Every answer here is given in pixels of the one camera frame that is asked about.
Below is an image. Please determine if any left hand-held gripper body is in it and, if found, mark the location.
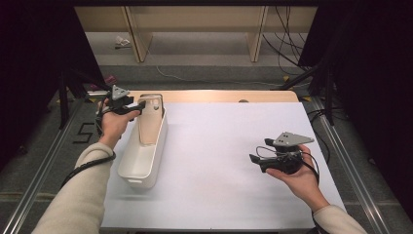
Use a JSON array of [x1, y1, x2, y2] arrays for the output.
[[103, 85, 131, 115]]

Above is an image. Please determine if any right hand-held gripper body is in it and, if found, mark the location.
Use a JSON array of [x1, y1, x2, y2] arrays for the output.
[[261, 131, 316, 176]]

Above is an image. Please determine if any grey metal stand with hole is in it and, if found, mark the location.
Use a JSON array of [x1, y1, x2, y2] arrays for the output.
[[139, 93, 165, 113]]

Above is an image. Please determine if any white plastic bin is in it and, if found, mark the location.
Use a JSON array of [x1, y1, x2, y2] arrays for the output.
[[117, 100, 169, 190]]

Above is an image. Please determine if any person's left hand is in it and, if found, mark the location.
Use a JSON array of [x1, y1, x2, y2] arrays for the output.
[[97, 102, 141, 150]]

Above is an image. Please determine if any person's right hand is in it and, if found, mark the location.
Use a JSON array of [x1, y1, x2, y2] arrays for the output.
[[266, 144, 330, 213]]

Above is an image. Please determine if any white table mat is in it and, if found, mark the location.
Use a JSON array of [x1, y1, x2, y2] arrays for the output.
[[100, 101, 347, 230]]

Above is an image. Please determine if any black metal stand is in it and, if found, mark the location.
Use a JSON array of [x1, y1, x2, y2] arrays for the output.
[[57, 67, 112, 130], [279, 61, 336, 127]]

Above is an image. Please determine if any crumpled white paper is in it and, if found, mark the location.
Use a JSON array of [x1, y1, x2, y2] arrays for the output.
[[114, 35, 132, 50]]

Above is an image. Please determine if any dark curtain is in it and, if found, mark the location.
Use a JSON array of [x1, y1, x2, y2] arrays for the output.
[[0, 0, 108, 164], [298, 0, 413, 222]]

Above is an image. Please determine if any wooden shelf unit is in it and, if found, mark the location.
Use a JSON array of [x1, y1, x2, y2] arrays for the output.
[[73, 5, 319, 63]]

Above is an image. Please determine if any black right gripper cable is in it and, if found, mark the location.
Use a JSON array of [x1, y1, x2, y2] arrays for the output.
[[254, 145, 322, 234]]

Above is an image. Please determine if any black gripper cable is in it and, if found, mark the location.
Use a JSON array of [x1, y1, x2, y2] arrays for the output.
[[254, 145, 322, 234], [60, 100, 117, 189]]

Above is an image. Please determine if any black floor cable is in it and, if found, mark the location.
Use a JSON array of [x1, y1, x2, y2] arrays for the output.
[[306, 107, 333, 164]]

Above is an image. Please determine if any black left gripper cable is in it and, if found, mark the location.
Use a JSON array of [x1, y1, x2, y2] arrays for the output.
[[60, 100, 117, 189]]

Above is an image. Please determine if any aluminium floor rail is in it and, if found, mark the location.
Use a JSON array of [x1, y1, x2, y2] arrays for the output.
[[0, 97, 86, 234], [310, 97, 394, 234]]

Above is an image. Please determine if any tangle of black cables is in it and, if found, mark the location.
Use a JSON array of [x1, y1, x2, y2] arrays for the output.
[[262, 5, 314, 76]]

